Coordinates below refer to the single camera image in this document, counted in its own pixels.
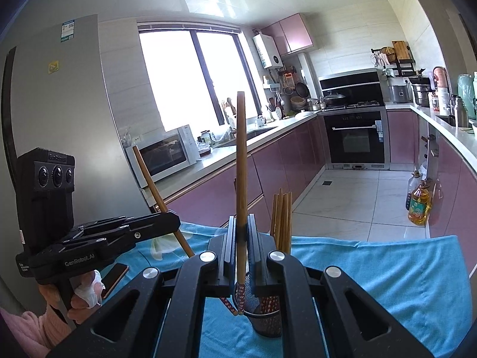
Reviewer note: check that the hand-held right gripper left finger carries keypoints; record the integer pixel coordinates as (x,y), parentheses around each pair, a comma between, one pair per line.
(231,253)

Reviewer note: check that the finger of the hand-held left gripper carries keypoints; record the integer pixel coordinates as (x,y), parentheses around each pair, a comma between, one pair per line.
(149,227)
(97,225)

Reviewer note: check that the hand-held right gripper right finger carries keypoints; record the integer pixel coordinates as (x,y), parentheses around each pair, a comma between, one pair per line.
(253,253)

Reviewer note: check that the black mesh utensil cup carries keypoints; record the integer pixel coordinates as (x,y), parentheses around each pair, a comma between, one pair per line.
(266,324)

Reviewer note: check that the person's left forearm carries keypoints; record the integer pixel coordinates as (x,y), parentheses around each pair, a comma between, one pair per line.
(33,332)

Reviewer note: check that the person's left hand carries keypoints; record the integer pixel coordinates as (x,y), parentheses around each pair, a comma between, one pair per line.
(80,309)

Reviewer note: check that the black smartphone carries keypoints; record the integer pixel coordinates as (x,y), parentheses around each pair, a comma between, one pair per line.
(115,279)

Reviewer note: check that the white microwave oven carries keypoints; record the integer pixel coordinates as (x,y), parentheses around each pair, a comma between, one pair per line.
(164,156)

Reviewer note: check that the grey refrigerator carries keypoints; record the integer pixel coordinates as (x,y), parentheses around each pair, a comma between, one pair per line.
(74,112)

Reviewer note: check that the pink base cabinet run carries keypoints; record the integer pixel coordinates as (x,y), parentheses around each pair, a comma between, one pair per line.
(290,156)
(451,179)

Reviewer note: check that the blue printed tablecloth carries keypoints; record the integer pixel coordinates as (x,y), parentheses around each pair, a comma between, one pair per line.
(372,287)

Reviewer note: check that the black built-in oven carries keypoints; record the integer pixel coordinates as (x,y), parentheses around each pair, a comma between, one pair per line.
(354,141)

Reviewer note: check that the kitchen window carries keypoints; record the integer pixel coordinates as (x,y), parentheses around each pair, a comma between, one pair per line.
(175,78)

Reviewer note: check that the brown clay pot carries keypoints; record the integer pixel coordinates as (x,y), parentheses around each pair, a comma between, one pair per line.
(298,103)

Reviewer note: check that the hanging frying pan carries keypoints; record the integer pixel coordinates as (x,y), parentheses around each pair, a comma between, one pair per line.
(302,89)

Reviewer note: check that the yellow cooking oil bottle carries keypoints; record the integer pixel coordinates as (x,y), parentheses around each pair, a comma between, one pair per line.
(419,207)

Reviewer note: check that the wok with lid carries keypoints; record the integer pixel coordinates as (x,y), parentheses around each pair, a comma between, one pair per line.
(334,99)

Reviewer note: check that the gas hob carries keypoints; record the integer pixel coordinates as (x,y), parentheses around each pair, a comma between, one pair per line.
(363,104)

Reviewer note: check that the black range hood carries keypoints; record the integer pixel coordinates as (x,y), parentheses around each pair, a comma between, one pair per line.
(354,82)

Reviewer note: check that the silver rice cooker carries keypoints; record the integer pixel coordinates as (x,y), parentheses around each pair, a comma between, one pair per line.
(399,94)

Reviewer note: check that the steel stock pot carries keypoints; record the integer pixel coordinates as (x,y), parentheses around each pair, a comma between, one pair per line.
(421,97)

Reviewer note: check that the black countertop storage rack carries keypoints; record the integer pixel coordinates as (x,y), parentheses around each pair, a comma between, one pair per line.
(404,66)

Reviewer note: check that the white bottle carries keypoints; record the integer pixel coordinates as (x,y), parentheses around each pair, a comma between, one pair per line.
(443,102)

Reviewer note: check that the steel flask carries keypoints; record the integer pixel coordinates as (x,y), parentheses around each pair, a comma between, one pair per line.
(460,113)

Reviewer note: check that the wooden cutting board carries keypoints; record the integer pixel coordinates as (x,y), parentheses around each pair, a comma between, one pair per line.
(400,50)

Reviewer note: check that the pink thermos jug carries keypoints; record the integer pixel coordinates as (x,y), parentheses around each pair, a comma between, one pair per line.
(441,78)

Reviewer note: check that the mint green bag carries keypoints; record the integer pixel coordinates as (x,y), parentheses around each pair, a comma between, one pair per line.
(465,97)

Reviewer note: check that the white wall water heater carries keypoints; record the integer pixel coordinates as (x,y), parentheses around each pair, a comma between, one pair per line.
(267,50)

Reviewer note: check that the pink wall cabinet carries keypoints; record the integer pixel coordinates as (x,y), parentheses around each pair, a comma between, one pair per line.
(296,33)

